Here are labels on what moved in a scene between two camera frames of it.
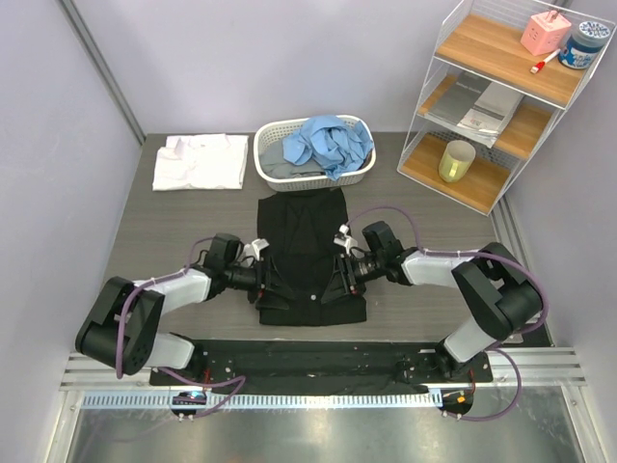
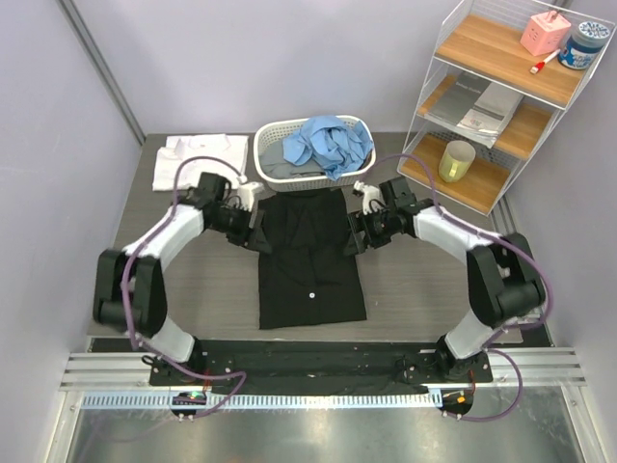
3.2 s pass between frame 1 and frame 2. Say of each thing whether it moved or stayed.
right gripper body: moved
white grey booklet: stayed
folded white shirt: stayed
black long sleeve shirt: stayed
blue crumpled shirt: stayed
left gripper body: moved
